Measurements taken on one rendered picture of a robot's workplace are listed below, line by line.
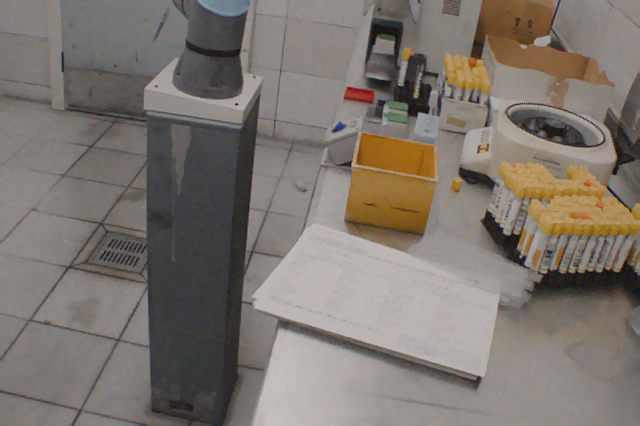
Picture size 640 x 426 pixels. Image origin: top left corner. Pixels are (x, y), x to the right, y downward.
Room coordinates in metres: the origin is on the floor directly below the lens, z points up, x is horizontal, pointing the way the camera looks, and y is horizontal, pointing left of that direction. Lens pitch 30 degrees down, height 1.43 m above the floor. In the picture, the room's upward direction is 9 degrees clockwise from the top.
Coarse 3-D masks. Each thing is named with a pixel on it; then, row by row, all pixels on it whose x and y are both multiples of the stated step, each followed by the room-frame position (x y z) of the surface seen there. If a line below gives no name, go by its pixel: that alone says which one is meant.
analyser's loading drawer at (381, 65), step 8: (376, 56) 1.65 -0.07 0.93; (384, 56) 1.65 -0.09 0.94; (392, 56) 1.65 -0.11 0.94; (368, 64) 1.59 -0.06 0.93; (376, 64) 1.59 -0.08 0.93; (384, 64) 1.59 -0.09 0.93; (392, 64) 1.64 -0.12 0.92; (368, 72) 1.59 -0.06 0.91; (376, 72) 1.59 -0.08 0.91; (384, 72) 1.59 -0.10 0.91; (392, 72) 1.59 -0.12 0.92; (392, 80) 1.59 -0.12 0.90
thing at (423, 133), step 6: (420, 114) 1.19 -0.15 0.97; (426, 114) 1.19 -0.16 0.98; (420, 120) 1.16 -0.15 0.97; (426, 120) 1.17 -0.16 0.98; (432, 120) 1.17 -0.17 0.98; (438, 120) 1.18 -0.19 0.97; (420, 126) 1.13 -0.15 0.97; (426, 126) 1.14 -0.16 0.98; (432, 126) 1.14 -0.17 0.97; (438, 126) 1.15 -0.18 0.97; (414, 132) 1.10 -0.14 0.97; (420, 132) 1.10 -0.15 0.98; (426, 132) 1.11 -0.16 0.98; (432, 132) 1.11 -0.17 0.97; (414, 138) 1.10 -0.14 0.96; (420, 138) 1.10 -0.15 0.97; (426, 138) 1.10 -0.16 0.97; (432, 138) 1.10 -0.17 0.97; (432, 144) 1.10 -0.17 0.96
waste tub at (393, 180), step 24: (360, 144) 1.06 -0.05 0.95; (384, 144) 1.06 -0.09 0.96; (408, 144) 1.06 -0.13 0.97; (360, 168) 0.94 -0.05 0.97; (384, 168) 1.06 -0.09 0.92; (408, 168) 1.06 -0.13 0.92; (432, 168) 1.01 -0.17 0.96; (360, 192) 0.94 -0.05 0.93; (384, 192) 0.93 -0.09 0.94; (408, 192) 0.93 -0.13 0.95; (432, 192) 0.93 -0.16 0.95; (360, 216) 0.94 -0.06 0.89; (384, 216) 0.93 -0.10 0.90; (408, 216) 0.93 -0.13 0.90
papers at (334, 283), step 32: (288, 256) 0.80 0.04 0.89; (320, 256) 0.81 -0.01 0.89; (352, 256) 0.82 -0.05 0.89; (384, 256) 0.83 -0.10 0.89; (288, 288) 0.72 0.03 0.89; (320, 288) 0.73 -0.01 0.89; (352, 288) 0.74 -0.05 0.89; (384, 288) 0.75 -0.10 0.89; (416, 288) 0.76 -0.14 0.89; (448, 288) 0.78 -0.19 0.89; (288, 320) 0.67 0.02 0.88; (320, 320) 0.67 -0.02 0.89; (352, 320) 0.68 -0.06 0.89; (384, 320) 0.69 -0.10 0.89; (416, 320) 0.69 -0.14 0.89; (448, 320) 0.70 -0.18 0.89; (480, 320) 0.71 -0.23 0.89; (384, 352) 0.64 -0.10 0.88; (416, 352) 0.63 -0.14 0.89; (448, 352) 0.64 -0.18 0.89; (480, 352) 0.65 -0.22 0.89
